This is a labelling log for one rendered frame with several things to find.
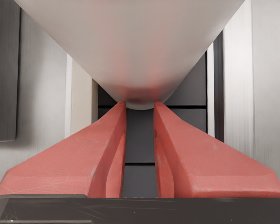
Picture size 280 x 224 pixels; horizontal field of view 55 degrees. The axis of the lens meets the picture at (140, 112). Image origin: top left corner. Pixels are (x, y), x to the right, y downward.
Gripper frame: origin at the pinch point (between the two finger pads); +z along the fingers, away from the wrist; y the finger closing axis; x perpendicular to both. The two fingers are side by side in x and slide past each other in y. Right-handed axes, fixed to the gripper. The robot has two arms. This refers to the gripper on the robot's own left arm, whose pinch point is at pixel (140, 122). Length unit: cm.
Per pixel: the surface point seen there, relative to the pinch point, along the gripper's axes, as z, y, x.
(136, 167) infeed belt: 2.7, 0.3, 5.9
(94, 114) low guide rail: 2.6, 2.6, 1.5
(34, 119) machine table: 8.8, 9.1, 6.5
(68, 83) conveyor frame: 6.5, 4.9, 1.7
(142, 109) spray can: 4.1, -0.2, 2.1
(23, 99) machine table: 9.9, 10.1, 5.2
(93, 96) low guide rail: 3.0, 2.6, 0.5
